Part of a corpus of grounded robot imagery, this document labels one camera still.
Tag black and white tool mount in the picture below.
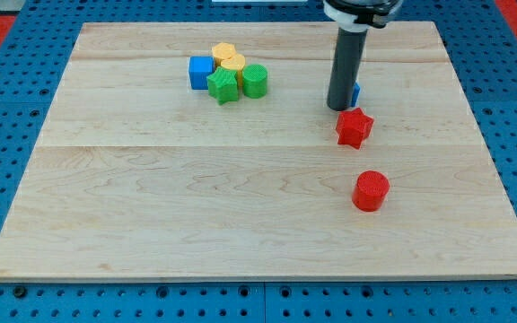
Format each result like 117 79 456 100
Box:
322 0 403 32

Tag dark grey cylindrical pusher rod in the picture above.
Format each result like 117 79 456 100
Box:
327 28 367 111

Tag blue triangle block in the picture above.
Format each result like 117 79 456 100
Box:
351 83 361 107

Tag red star block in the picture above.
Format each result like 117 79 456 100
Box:
335 108 374 150

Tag green cylinder block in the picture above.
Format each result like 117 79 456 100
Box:
242 64 268 99

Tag yellow heart block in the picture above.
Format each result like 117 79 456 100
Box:
220 54 246 87

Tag green star block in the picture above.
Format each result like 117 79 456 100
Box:
206 66 239 105

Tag red cylinder block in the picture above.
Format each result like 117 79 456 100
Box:
352 170 390 212

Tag blue cube block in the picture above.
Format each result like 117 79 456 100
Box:
188 56 215 90

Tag light wooden board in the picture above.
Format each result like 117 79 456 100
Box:
0 22 517 283

